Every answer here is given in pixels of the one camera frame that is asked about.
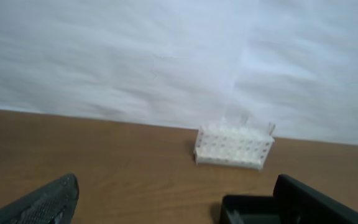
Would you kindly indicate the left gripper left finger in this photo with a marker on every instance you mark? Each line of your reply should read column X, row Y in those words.
column 42, row 202

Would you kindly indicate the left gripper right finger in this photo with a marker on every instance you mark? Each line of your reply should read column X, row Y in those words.
column 303, row 202

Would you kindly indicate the black tray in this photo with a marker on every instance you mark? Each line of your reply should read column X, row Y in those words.
column 250, row 205

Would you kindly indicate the white test tube rack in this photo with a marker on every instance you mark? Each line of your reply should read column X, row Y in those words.
column 228, row 149

